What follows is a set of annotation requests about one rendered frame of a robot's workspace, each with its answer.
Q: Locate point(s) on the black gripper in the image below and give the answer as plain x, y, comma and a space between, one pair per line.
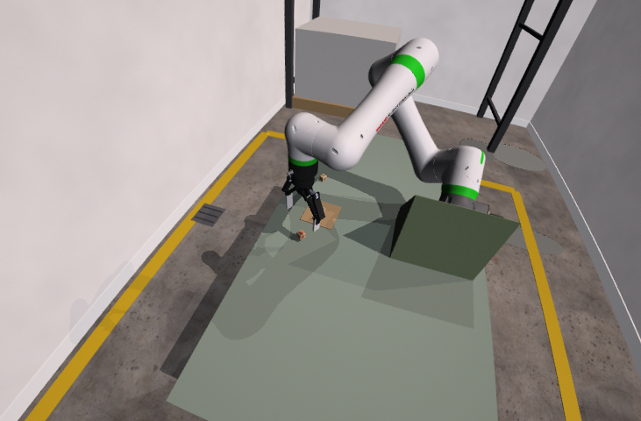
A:
306, 189

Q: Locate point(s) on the tan mat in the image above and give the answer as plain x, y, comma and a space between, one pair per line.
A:
331, 214

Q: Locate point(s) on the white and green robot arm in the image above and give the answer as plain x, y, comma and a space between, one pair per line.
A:
310, 139

